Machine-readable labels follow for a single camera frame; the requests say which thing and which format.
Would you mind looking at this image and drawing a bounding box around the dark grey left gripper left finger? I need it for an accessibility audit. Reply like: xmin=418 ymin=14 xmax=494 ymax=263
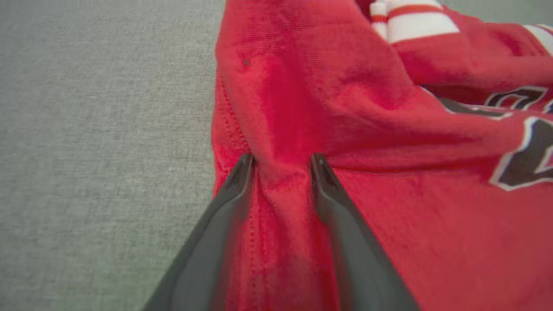
xmin=142 ymin=152 xmax=255 ymax=311

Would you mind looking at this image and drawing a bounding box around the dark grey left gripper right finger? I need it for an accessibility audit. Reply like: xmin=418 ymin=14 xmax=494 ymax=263
xmin=309 ymin=152 xmax=420 ymax=311

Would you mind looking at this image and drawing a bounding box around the red jersey with dark print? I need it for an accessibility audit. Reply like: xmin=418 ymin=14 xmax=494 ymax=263
xmin=210 ymin=0 xmax=553 ymax=311

